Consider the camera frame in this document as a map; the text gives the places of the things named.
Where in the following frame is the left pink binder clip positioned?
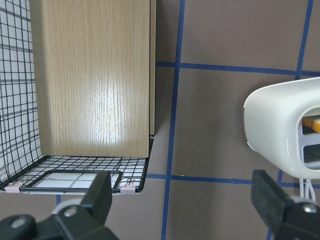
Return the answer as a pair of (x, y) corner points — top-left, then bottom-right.
(4, 183), (23, 194)

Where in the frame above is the white toaster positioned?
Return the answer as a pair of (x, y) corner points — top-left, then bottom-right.
(243, 77), (320, 180)

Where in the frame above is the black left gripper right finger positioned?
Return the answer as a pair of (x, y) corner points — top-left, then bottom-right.
(250, 170), (320, 240)

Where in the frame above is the orange toast slice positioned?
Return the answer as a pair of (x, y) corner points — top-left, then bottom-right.
(302, 116), (320, 133)

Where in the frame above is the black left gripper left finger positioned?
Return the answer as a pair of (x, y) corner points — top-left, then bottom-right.
(0, 171), (117, 240)

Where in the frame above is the pink binder clip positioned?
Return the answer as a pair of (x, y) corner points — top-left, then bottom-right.
(4, 183), (23, 194)
(119, 178), (136, 195)

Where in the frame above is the black framed label holder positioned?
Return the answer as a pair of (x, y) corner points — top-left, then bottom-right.
(19, 169), (124, 194)

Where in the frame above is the light wood board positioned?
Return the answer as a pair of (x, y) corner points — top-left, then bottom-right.
(30, 0), (156, 158)

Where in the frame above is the black wire mesh basket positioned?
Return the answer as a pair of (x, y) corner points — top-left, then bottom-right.
(0, 0), (149, 195)

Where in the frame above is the white toaster power cable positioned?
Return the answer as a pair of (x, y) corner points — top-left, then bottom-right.
(298, 177), (316, 201)

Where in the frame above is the right pink binder clip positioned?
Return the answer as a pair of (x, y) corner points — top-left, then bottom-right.
(119, 178), (136, 195)

